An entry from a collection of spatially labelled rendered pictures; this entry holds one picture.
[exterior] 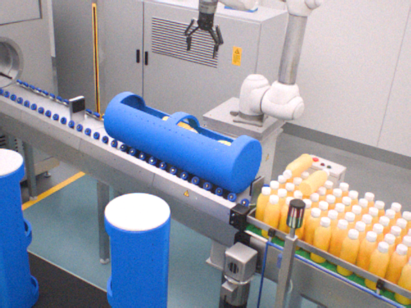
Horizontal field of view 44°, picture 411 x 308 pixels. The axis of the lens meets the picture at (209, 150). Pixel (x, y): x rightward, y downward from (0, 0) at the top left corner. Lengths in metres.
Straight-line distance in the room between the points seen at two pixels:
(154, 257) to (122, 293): 0.24
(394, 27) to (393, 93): 0.61
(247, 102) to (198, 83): 1.37
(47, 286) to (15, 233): 0.58
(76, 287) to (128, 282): 0.94
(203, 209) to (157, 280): 0.47
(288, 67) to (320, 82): 2.40
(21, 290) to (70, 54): 2.73
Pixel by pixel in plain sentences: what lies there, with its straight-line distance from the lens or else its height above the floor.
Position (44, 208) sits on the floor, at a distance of 4.18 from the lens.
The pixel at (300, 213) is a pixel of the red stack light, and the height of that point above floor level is 1.23.
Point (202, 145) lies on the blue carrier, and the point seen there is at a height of 1.18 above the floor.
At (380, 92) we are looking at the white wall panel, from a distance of 5.07.
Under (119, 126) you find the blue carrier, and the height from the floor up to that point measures 1.11.
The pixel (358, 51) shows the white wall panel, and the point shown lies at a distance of 5.03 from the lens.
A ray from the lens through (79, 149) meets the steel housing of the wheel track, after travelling 3.18.
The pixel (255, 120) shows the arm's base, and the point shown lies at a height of 1.10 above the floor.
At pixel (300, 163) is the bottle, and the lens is 2.45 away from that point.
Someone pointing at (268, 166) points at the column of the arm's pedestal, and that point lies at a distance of 3.19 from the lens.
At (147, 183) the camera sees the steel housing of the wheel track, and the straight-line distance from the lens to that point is 2.82.
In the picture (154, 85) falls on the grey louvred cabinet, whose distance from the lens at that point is 4.56.
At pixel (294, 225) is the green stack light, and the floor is 1.17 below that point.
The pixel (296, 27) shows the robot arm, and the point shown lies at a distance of 2.78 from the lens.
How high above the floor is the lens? 2.30
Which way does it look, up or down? 27 degrees down
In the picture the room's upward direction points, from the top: 4 degrees clockwise
